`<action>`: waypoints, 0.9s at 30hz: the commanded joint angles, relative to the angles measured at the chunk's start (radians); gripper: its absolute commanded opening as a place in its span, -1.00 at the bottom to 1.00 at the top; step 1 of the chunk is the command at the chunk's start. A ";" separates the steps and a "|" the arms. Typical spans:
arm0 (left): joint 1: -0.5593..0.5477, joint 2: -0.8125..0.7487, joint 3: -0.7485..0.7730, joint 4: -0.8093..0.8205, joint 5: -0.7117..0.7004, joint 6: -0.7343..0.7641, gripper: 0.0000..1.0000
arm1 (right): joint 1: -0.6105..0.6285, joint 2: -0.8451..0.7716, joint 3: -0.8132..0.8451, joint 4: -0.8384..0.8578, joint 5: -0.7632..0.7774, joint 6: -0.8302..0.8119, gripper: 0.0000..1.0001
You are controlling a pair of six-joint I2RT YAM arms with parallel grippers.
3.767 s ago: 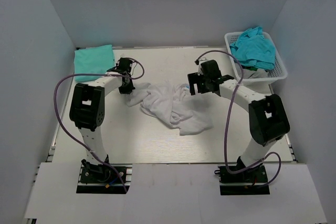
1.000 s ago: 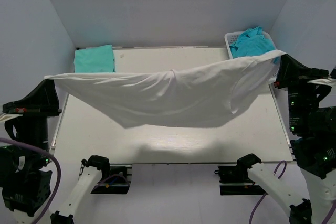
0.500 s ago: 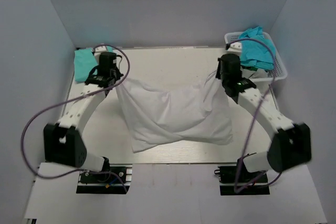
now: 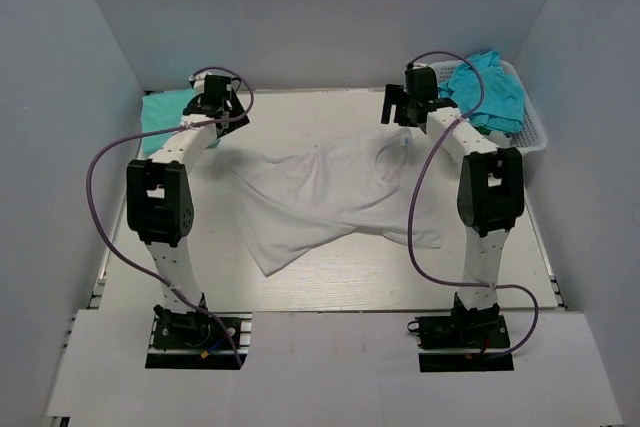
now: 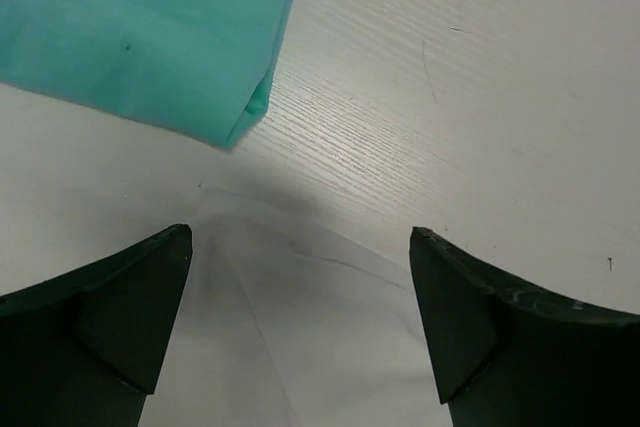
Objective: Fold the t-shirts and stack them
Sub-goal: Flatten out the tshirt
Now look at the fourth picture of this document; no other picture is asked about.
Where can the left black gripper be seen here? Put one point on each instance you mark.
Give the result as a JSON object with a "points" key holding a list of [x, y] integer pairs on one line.
{"points": [[236, 107]]}

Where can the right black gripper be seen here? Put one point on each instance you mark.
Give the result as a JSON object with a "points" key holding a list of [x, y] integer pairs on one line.
{"points": [[395, 96]]}

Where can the white t shirt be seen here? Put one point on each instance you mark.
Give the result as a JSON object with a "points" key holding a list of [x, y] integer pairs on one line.
{"points": [[363, 182]]}

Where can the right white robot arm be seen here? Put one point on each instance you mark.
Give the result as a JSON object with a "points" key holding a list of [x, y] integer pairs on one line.
{"points": [[490, 195]]}

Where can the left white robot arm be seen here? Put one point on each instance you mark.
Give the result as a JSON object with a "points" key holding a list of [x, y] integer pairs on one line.
{"points": [[160, 207]]}

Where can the folded green t shirt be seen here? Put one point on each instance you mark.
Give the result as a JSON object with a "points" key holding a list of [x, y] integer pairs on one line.
{"points": [[161, 111]]}

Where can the crumpled blue t shirt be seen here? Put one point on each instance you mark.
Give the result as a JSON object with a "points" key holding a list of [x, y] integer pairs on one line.
{"points": [[503, 106]]}

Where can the grey white shirt in basket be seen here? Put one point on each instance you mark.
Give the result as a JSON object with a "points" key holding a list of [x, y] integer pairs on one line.
{"points": [[499, 138]]}

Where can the white plastic basket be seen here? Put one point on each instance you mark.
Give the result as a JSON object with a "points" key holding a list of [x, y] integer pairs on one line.
{"points": [[532, 138]]}

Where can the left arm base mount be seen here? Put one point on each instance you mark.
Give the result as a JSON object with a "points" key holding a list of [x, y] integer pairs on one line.
{"points": [[194, 341]]}

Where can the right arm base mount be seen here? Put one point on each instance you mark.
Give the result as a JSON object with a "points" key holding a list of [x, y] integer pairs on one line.
{"points": [[463, 341]]}

